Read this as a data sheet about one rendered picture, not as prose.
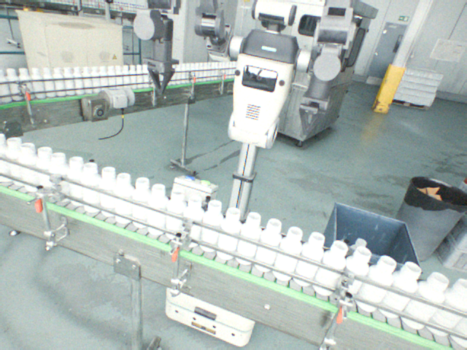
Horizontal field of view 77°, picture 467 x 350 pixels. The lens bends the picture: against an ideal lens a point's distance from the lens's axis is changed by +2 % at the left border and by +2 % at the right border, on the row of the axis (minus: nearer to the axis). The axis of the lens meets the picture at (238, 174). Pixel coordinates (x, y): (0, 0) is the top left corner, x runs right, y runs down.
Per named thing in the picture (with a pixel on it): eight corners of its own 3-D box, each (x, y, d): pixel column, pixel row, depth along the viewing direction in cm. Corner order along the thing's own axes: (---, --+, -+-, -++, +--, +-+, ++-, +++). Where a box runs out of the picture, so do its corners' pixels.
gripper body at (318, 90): (327, 101, 81) (336, 74, 78) (326, 109, 72) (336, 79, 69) (304, 96, 82) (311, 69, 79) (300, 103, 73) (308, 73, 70)
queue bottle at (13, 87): (26, 99, 173) (20, 69, 165) (17, 101, 168) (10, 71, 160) (17, 97, 173) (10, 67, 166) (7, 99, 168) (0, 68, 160)
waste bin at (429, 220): (384, 255, 257) (417, 195, 226) (378, 226, 295) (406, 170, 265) (441, 273, 248) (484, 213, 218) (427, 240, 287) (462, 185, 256)
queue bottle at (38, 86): (38, 95, 182) (33, 66, 174) (48, 96, 182) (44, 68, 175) (32, 97, 177) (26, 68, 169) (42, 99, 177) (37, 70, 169)
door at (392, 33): (363, 83, 1128) (386, 21, 1027) (363, 83, 1136) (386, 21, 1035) (390, 89, 1109) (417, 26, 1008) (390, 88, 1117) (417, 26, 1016)
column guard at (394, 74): (371, 110, 744) (390, 65, 691) (370, 107, 778) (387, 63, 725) (388, 114, 737) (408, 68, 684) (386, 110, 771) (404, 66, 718)
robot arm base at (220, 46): (225, 53, 125) (233, 26, 126) (220, 44, 117) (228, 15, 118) (206, 49, 127) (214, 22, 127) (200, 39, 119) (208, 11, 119)
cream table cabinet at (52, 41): (103, 94, 517) (97, 18, 461) (125, 104, 490) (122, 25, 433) (33, 101, 434) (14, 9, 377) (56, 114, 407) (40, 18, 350)
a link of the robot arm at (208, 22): (224, 24, 119) (211, 22, 120) (217, 9, 109) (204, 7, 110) (219, 47, 119) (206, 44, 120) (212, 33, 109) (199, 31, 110)
